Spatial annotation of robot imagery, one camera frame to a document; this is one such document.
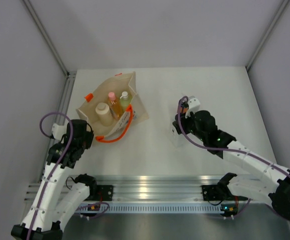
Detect white bottle dark grey cap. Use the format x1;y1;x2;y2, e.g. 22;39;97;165
171;124;187;147

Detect orange bottle pink cap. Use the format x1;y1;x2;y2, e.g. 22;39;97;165
107;91;124;120

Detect beige canvas bag orange handles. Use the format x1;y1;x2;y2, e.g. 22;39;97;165
76;71;149;144

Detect beige round cap bottle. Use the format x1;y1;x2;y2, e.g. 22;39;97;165
95;102;114;127

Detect blue orange pump bottle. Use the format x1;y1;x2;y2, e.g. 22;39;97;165
180;99;189;114

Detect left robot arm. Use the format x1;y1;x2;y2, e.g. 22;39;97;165
11;119;97;240

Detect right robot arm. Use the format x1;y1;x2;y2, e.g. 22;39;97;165
172;107;290;221

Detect green pump bottle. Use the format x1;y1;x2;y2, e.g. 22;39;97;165
119;91;132;112

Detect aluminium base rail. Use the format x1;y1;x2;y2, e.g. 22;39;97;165
24;174;290;202

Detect left aluminium frame post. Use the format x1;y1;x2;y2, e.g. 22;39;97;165
22;0;68;75

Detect aluminium frame post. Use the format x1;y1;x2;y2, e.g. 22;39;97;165
245;0;290;72
22;0;68;75

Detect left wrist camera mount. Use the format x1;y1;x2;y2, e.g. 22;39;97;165
51;123;67;140

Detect slotted cable duct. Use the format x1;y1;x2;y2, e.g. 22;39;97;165
75;203;225;214

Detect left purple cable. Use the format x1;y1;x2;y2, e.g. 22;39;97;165
24;111;74;240

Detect right aluminium frame post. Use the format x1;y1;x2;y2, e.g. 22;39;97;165
245;0;290;72

